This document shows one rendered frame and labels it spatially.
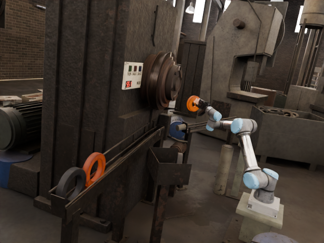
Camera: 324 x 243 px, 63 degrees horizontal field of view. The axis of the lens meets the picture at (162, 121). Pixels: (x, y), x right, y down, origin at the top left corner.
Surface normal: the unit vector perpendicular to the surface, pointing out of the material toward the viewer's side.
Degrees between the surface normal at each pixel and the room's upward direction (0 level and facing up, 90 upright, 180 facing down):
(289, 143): 90
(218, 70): 90
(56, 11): 90
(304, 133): 90
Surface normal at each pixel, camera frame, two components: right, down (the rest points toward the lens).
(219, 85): -0.55, 0.12
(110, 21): -0.33, 0.18
